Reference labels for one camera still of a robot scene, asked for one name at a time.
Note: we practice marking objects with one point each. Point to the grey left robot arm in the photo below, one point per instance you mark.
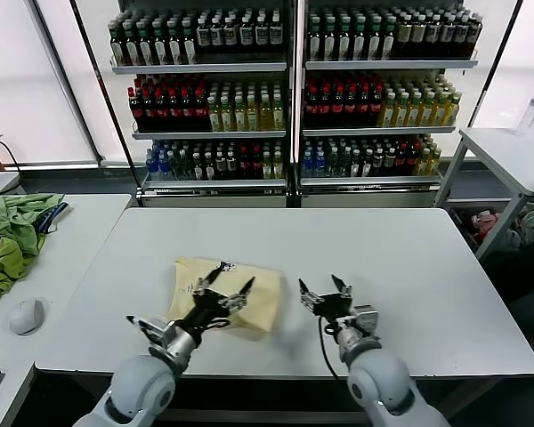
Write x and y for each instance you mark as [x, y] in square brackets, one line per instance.
[142, 387]

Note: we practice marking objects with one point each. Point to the tan label dark bottle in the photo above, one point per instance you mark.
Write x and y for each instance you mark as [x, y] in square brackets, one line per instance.
[447, 37]
[405, 37]
[433, 37]
[474, 37]
[461, 37]
[418, 37]

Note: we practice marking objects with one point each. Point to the pale yellow t-shirt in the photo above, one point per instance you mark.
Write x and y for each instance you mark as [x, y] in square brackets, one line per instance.
[267, 302]

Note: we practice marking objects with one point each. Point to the grey window mullion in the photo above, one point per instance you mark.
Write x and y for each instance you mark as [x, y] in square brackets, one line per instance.
[66, 71]

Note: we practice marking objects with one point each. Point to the slim black pole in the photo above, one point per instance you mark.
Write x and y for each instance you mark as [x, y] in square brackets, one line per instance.
[495, 66]
[97, 71]

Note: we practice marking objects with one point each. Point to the white computer mouse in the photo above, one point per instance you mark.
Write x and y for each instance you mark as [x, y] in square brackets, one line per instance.
[26, 316]

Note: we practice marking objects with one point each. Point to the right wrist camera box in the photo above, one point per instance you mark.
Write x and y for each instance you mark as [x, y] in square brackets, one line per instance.
[366, 318]

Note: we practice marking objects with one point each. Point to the grey side table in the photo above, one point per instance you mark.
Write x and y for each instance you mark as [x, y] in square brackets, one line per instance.
[498, 147]

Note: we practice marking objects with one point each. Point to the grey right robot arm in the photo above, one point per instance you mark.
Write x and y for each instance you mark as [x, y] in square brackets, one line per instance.
[378, 378]

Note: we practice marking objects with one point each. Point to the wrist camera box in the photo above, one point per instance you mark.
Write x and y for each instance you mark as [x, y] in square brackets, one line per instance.
[366, 318]
[156, 330]

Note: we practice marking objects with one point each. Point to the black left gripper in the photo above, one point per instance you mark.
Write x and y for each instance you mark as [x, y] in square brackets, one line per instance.
[207, 313]

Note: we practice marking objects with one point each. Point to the green garment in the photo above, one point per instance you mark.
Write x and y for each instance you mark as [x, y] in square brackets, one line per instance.
[9, 267]

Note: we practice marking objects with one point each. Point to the yellow juice bottle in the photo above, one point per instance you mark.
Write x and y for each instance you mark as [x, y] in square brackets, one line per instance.
[278, 166]
[253, 115]
[452, 113]
[388, 113]
[240, 115]
[439, 113]
[435, 163]
[278, 115]
[401, 113]
[265, 115]
[424, 163]
[214, 115]
[426, 113]
[227, 115]
[266, 166]
[414, 113]

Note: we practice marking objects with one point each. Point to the green soda bottle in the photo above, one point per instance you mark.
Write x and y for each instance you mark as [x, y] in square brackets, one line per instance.
[331, 163]
[186, 166]
[175, 166]
[343, 163]

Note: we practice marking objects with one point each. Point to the pink red cloth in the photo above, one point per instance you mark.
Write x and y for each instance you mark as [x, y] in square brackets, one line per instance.
[485, 224]

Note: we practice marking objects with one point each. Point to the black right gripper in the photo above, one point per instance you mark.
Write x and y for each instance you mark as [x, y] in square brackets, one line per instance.
[336, 308]

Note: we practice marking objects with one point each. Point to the white label dark bottle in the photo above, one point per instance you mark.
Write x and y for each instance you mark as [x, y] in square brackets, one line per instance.
[217, 36]
[232, 166]
[220, 166]
[377, 163]
[261, 36]
[276, 36]
[203, 36]
[232, 36]
[246, 36]
[389, 163]

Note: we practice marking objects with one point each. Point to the red cap cola bottle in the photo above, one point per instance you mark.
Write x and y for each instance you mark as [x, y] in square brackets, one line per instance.
[200, 111]
[350, 107]
[174, 111]
[376, 107]
[412, 163]
[244, 166]
[363, 107]
[401, 163]
[324, 107]
[187, 111]
[255, 166]
[337, 107]
[136, 111]
[162, 111]
[311, 107]
[149, 111]

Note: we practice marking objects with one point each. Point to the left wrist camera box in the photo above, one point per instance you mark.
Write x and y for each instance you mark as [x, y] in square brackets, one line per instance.
[156, 330]

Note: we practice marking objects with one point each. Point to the navy striped garment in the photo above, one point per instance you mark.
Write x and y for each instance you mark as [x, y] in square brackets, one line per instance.
[53, 215]

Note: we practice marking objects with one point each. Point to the green cap tea bottle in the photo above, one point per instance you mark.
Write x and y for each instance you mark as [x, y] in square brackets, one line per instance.
[189, 44]
[359, 44]
[131, 44]
[175, 44]
[146, 44]
[329, 44]
[197, 166]
[388, 44]
[354, 163]
[344, 44]
[117, 44]
[366, 163]
[160, 44]
[315, 44]
[209, 166]
[374, 44]

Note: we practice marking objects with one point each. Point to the blue label water bottle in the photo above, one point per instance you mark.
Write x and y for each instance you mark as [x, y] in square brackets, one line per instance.
[320, 163]
[151, 166]
[163, 166]
[308, 163]

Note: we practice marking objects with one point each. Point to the metal bottle shelf rack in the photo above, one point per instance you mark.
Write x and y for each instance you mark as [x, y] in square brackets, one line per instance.
[382, 65]
[196, 67]

